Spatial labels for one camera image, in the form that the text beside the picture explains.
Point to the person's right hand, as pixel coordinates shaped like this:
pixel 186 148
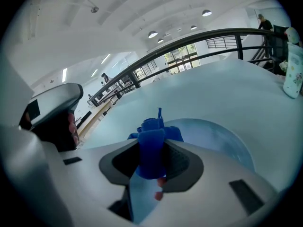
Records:
pixel 160 194

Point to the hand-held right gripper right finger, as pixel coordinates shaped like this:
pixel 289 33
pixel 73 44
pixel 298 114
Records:
pixel 213 185

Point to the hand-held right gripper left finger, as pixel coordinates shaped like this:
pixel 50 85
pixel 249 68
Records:
pixel 71 185

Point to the small plush toy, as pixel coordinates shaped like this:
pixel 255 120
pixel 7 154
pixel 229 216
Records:
pixel 292 79

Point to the person's left hand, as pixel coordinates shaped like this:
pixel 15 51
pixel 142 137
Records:
pixel 73 129

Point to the round ceiling fixture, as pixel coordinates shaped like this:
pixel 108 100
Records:
pixel 94 9

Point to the grey dome pendant lamp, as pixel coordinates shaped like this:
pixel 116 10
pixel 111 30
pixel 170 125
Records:
pixel 160 41
pixel 153 35
pixel 207 13
pixel 193 28

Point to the long black box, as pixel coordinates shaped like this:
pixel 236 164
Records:
pixel 84 119

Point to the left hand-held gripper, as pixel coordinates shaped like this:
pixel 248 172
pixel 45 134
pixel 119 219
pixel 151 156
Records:
pixel 52 133

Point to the light wooden table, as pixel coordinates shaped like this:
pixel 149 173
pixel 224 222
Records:
pixel 94 117

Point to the glass entrance doors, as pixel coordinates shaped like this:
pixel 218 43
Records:
pixel 182 60

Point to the blue cloth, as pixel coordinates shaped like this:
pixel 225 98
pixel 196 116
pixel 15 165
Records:
pixel 151 150

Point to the pale blue big plate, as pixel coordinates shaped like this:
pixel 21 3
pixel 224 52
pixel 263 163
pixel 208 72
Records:
pixel 213 141

